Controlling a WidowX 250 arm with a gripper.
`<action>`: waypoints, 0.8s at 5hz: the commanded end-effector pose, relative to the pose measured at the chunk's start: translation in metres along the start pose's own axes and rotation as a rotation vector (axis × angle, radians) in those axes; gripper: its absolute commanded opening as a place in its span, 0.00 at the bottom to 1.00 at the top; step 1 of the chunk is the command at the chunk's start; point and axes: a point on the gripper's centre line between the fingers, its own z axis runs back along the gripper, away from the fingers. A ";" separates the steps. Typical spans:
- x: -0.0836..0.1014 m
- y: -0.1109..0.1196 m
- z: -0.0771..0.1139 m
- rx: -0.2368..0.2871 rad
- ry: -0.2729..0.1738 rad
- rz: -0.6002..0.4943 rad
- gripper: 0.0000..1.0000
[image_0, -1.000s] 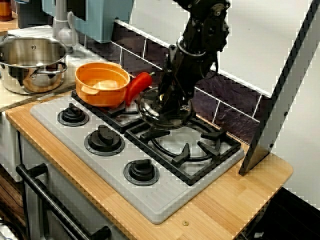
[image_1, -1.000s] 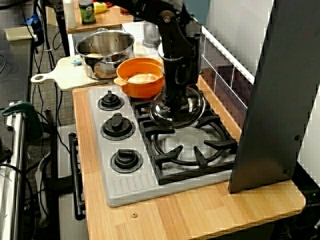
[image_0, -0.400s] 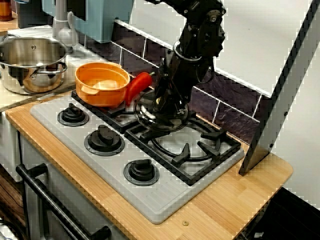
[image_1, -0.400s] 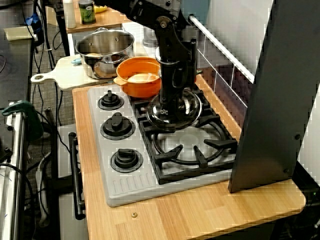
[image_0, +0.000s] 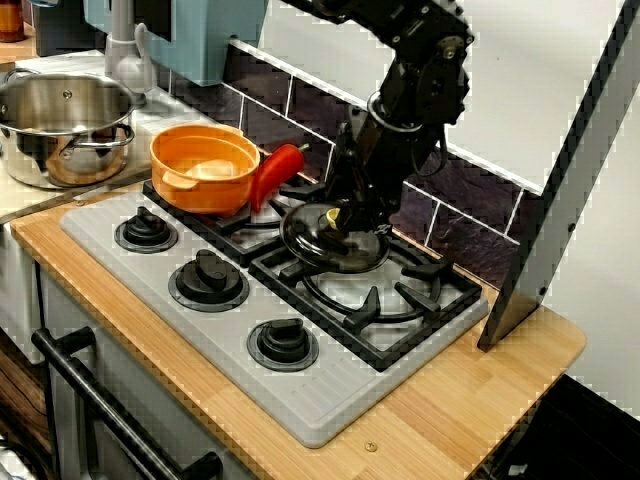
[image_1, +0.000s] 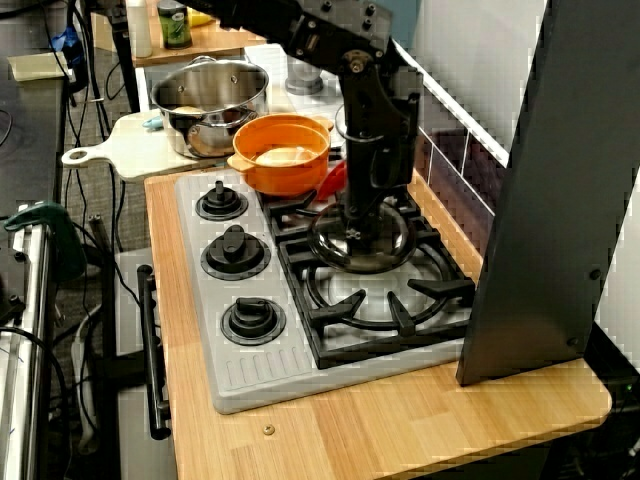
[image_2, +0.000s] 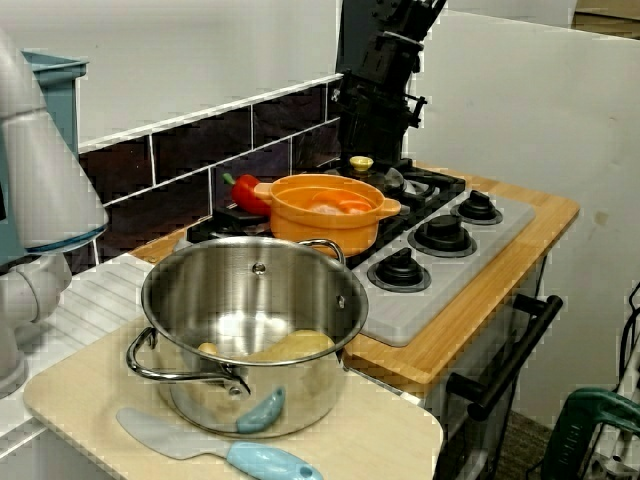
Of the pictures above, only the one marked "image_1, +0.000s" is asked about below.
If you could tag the white toy oven cabinet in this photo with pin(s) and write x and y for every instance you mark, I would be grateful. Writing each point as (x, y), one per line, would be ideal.
(135, 450)

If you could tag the green labelled can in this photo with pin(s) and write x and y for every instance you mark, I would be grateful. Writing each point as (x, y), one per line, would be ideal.
(174, 25)

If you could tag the green clamp tool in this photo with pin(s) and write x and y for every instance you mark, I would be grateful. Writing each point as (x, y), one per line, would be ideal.
(60, 235)

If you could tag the black table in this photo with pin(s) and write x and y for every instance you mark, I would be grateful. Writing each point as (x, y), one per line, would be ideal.
(30, 165)

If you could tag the blue cloth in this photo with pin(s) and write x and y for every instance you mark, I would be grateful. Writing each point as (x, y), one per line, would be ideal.
(67, 40)

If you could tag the white plastic bottle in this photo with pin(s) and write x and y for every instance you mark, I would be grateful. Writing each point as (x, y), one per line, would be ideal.
(140, 30)

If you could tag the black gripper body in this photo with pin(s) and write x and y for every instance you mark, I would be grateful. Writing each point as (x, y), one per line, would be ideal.
(360, 175)

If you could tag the grey toy faucet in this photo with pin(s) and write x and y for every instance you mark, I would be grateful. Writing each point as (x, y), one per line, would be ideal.
(302, 85)

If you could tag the orange plastic pot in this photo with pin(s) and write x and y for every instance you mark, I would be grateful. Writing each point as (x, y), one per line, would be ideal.
(285, 172)

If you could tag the light wooden cutting board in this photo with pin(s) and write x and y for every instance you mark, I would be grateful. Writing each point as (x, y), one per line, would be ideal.
(140, 155)

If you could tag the grey toy stove plate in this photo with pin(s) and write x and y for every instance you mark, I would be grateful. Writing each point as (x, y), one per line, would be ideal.
(250, 370)

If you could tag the black stand pole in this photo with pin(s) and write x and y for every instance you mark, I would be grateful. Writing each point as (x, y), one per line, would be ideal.
(125, 60)

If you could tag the stainless steel pot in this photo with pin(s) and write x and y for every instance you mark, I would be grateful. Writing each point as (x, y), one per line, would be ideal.
(215, 85)

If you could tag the dark tile backsplash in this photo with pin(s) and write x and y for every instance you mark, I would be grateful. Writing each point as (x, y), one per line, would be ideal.
(450, 165)

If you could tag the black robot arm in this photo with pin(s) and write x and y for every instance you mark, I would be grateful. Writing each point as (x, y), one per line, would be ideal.
(310, 30)

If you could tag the yellow mustard bottle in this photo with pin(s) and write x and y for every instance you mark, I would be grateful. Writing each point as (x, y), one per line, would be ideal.
(200, 19)

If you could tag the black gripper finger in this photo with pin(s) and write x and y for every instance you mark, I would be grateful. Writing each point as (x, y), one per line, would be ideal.
(348, 245)
(361, 245)

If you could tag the wooden side table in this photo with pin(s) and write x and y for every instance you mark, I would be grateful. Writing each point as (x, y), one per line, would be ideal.
(215, 42)

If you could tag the silver metal rail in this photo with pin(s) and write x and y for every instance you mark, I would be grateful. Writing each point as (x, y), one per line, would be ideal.
(25, 350)

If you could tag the teal blue cabinet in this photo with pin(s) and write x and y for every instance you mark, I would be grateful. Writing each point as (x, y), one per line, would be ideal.
(405, 20)

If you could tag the yellow toy food piece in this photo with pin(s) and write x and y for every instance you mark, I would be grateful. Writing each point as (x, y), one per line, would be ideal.
(190, 110)

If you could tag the glass lid with yellow knob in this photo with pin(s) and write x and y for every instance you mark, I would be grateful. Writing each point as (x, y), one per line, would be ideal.
(395, 245)

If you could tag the red toy pepper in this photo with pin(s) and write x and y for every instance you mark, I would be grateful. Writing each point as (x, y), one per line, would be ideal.
(332, 182)

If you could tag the black burner grate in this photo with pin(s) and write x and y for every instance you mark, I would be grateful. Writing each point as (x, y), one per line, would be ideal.
(287, 205)
(320, 315)

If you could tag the brass countertop screw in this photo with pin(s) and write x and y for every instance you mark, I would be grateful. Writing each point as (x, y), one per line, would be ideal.
(269, 430)

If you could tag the black stove knob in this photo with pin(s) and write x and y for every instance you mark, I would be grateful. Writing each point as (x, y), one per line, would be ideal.
(235, 255)
(252, 320)
(221, 202)

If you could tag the white sink drainboard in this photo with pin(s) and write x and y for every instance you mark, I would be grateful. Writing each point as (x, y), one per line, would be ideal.
(300, 105)

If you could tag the orange and white toy food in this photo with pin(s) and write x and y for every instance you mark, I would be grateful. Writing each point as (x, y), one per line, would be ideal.
(285, 156)

